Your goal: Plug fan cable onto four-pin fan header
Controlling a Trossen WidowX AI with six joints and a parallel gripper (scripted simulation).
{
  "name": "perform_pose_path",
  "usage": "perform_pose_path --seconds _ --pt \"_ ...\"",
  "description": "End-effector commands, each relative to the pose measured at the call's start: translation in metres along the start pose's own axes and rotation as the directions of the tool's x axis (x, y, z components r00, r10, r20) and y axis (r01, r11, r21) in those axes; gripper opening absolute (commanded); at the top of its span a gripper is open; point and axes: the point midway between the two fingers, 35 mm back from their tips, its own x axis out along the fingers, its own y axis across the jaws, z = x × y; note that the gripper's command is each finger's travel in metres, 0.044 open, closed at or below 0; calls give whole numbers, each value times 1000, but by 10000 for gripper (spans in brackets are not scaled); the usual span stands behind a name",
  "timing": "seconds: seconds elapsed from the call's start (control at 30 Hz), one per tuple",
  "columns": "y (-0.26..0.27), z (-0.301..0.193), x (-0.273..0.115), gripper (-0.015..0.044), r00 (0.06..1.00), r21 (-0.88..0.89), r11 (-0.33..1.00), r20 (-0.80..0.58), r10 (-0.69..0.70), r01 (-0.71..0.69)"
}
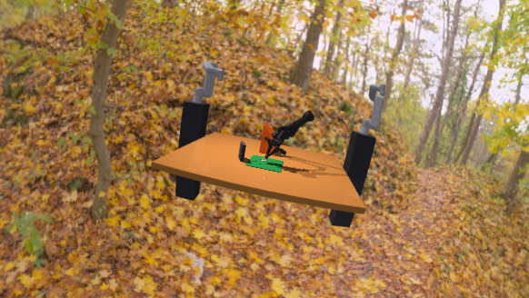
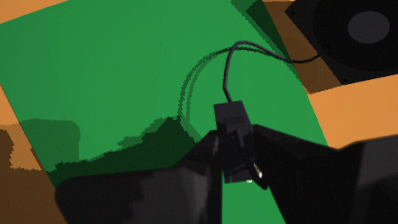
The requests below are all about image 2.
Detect green circuit board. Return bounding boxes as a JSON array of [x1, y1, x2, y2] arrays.
[[0, 0, 329, 224]]

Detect black fan cable with plug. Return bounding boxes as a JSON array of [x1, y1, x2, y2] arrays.
[[214, 41, 327, 190]]

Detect black cooling fan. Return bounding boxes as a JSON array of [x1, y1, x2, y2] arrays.
[[284, 0, 398, 86]]

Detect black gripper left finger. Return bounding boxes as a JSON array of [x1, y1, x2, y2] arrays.
[[54, 130, 223, 224]]

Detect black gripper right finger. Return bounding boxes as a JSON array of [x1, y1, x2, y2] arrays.
[[252, 124, 398, 224]]

